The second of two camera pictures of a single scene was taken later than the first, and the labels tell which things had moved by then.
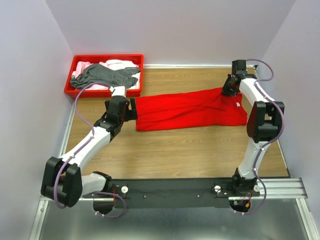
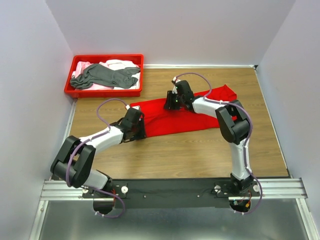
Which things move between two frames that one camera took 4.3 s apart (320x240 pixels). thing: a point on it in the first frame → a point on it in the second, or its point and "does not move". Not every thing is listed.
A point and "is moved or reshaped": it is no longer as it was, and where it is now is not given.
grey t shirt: x=116 y=77 does not move
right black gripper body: x=227 y=89 → x=173 y=102
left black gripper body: x=123 y=116 → x=139 y=130
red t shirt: x=206 y=109 is moved or reshaped
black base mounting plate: x=168 y=193 does not move
